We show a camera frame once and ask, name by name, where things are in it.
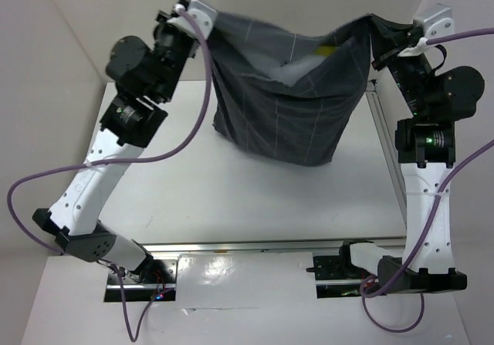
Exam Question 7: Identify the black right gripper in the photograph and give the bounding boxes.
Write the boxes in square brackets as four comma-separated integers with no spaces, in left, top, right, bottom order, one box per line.
[366,11,435,117]

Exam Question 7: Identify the cream memory foam pillow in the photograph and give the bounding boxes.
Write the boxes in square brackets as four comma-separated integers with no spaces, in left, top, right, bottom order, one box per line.
[266,46,338,86]

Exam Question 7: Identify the dark grey checked pillowcase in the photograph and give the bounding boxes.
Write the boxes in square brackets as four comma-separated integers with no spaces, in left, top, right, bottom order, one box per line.
[208,8,418,168]

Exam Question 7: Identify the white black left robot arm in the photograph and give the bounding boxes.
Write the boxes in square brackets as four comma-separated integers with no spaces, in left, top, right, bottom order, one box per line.
[32,5,218,282]

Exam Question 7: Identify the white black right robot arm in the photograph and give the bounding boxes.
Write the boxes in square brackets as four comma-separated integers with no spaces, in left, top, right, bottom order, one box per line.
[337,4,485,298]

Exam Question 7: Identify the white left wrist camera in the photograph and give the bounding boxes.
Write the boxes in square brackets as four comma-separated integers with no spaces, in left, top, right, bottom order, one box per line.
[167,0,218,40]

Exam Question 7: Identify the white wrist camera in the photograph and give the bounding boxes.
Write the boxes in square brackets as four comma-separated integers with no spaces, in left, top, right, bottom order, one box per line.
[167,0,218,40]
[398,3,455,57]

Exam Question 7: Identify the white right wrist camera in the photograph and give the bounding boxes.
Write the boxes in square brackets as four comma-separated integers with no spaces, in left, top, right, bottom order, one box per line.
[398,3,455,57]

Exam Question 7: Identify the aluminium front rail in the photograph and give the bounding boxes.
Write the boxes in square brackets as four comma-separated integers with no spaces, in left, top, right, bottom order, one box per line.
[142,233,410,255]

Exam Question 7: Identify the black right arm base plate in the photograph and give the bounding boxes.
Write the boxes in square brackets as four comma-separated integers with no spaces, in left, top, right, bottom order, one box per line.
[306,255,371,280]

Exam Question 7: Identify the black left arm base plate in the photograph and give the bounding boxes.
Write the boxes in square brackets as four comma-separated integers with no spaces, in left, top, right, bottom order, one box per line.
[109,255,176,285]

